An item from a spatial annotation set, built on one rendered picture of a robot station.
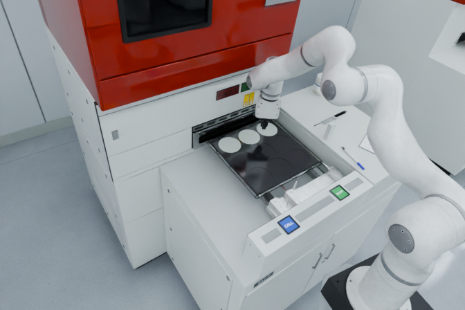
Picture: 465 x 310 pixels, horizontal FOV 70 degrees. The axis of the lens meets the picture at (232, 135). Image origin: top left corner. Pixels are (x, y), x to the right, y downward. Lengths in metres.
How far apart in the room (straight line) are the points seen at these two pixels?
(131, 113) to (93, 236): 1.22
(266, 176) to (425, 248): 0.71
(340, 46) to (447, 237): 0.52
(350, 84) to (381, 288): 0.56
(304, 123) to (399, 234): 0.84
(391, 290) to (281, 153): 0.70
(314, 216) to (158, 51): 0.76
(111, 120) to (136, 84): 0.18
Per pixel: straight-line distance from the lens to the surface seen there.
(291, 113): 1.60
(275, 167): 1.41
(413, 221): 0.83
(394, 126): 0.90
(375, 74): 0.96
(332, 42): 1.00
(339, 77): 0.89
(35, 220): 2.50
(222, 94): 1.41
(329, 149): 1.49
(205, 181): 1.42
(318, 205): 1.26
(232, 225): 1.30
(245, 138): 1.51
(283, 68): 1.19
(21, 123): 2.99
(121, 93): 1.12
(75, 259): 2.26
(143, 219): 1.72
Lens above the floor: 1.91
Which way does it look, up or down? 42 degrees down
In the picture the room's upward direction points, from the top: 7 degrees clockwise
